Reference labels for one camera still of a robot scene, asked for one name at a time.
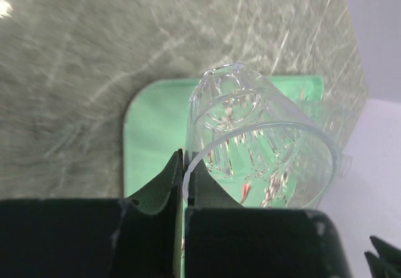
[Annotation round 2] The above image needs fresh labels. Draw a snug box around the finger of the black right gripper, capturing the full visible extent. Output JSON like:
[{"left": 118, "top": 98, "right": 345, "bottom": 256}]
[{"left": 364, "top": 235, "right": 400, "bottom": 278}]

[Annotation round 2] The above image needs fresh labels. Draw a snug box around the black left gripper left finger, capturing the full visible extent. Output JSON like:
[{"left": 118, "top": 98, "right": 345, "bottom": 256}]
[{"left": 1, "top": 151, "right": 183, "bottom": 277}]

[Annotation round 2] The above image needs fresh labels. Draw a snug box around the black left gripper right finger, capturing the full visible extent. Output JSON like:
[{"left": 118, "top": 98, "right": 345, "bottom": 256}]
[{"left": 184, "top": 162, "right": 352, "bottom": 277}]

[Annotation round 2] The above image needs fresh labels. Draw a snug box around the clear faceted drinking glass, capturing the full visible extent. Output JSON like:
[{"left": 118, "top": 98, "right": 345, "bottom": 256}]
[{"left": 182, "top": 63, "right": 352, "bottom": 209}]

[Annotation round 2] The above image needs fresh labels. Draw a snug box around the green floral bird tray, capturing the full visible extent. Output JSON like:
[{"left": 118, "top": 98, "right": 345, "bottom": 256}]
[{"left": 121, "top": 75, "right": 325, "bottom": 278}]

